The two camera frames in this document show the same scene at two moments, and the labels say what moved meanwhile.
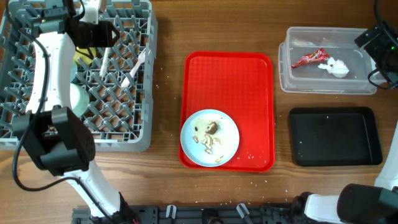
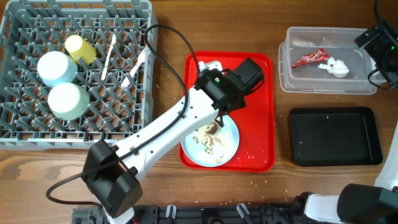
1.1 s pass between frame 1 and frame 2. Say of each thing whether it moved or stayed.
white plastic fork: stayed
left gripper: moved
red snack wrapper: stayed
